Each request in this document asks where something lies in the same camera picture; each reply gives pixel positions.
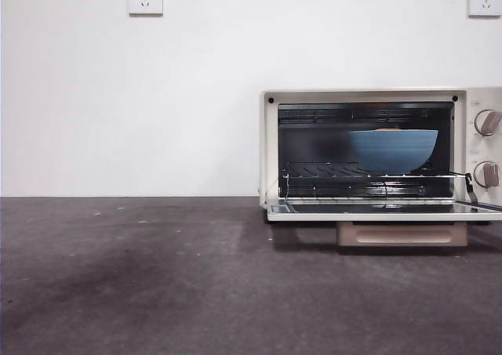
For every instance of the brown potato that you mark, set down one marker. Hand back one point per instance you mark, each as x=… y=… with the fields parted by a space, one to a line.
x=387 y=129

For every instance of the blue ribbed bowl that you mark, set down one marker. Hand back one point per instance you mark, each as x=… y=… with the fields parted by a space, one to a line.
x=392 y=151

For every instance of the glass-windowed cream oven door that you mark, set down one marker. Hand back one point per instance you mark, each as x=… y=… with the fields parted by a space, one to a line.
x=404 y=235

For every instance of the beige oven knob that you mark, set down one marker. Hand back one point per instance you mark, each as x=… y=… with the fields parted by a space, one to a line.
x=486 y=174
x=486 y=123

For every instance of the cream Toshiba toaster oven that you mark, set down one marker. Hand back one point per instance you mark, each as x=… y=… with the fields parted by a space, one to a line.
x=484 y=147

